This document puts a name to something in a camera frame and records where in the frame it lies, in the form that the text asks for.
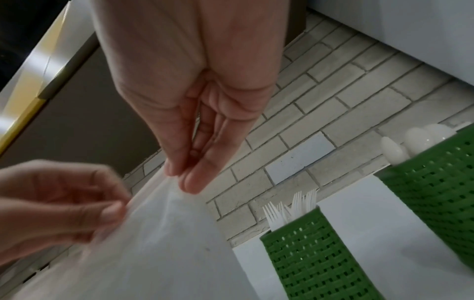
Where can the person's left hand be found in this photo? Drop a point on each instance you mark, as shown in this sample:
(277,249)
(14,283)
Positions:
(55,205)

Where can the person's right hand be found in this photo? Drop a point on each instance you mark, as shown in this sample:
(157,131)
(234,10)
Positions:
(203,58)

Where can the bunch of white plastic forks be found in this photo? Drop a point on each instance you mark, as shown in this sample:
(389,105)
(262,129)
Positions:
(292,211)

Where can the bunch of white plastic spoons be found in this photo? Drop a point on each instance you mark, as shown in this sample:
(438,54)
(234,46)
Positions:
(418,140)

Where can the clear plastic bag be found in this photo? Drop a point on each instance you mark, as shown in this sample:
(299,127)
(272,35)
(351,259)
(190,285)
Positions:
(166,249)

